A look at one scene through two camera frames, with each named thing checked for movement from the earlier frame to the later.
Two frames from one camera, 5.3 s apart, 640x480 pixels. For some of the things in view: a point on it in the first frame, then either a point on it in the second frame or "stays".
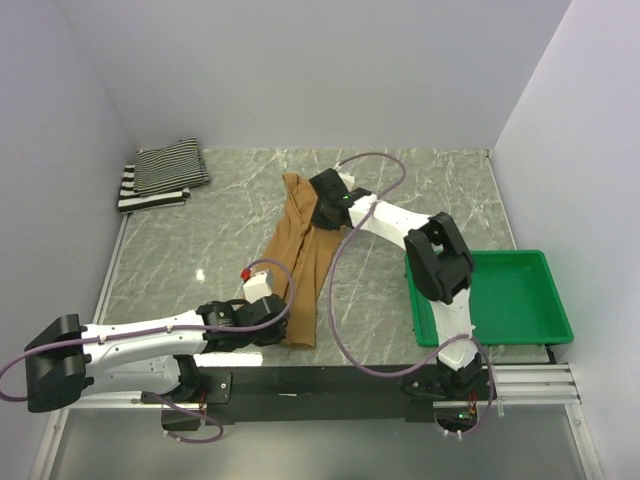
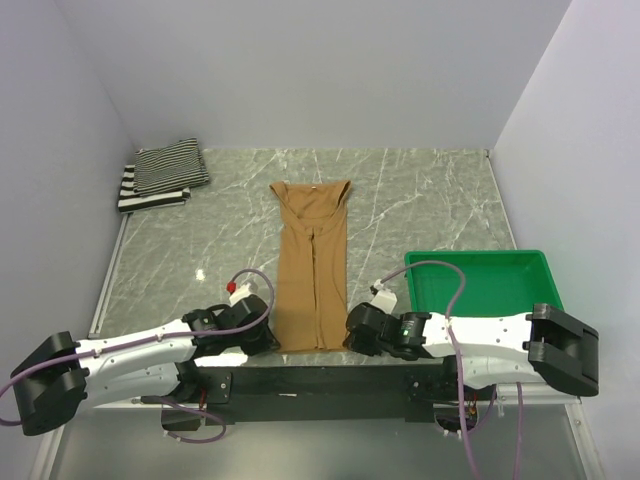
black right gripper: x=319 y=222 to x=355 y=343
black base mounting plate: x=248 y=395 stays
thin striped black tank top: x=172 y=167 stays
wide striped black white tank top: x=130 y=201 stays
